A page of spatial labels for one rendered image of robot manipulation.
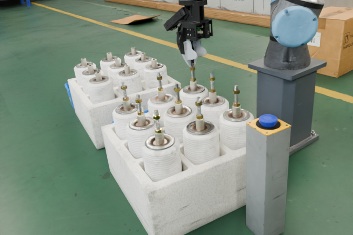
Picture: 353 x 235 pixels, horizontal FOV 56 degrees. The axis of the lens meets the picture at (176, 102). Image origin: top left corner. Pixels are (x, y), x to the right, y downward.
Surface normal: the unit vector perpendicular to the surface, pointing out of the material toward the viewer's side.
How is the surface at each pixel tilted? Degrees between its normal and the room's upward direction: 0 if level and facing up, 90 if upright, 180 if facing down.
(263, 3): 90
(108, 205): 0
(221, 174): 90
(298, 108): 90
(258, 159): 90
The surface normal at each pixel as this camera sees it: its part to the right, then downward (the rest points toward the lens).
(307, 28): -0.25, 0.54
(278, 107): -0.82, 0.30
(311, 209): -0.09, -0.90
